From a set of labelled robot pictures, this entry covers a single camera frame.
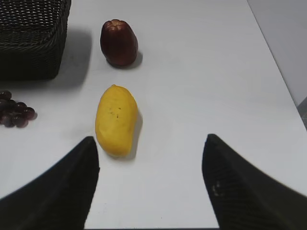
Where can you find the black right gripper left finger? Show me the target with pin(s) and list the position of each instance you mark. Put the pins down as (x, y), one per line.
(60, 198)

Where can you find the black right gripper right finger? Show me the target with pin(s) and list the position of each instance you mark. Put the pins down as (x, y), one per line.
(245, 198)

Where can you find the black woven basket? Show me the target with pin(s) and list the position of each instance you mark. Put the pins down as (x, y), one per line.
(32, 38)

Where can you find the purple grape bunch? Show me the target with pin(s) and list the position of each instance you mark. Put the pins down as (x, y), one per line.
(14, 114)

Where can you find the yellow mango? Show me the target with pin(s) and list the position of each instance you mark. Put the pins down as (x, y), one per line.
(115, 121)

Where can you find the dark red wax apple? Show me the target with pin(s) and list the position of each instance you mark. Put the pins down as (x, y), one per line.
(118, 43)

